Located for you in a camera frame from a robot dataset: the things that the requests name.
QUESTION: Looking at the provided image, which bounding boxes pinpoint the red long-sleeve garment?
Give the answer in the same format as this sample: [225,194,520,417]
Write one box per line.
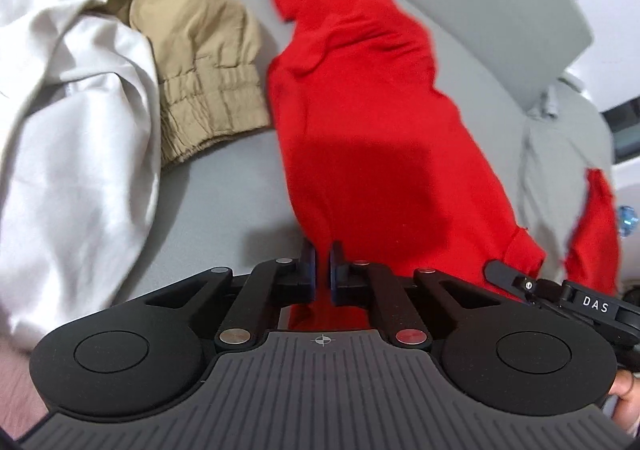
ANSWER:
[257,0,548,332]

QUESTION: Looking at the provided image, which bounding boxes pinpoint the person's right hand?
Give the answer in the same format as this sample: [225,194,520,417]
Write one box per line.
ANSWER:
[610,370,640,434]

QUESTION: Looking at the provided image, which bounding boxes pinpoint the folded red garment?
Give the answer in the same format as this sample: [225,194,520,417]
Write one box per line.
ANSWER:
[564,168,620,296]

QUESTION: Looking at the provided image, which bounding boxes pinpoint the grey cloth on armrest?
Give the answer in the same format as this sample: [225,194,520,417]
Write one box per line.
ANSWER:
[515,81,613,282]

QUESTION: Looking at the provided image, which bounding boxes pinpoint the khaki trousers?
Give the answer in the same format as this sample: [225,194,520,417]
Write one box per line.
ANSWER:
[101,0,271,167]

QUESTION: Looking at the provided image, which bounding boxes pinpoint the white sweatshirt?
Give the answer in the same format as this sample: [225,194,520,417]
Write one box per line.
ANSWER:
[1,0,160,350]

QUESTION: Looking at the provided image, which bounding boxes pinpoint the pink fluffy garment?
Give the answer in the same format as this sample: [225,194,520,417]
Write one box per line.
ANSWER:
[0,338,48,439]

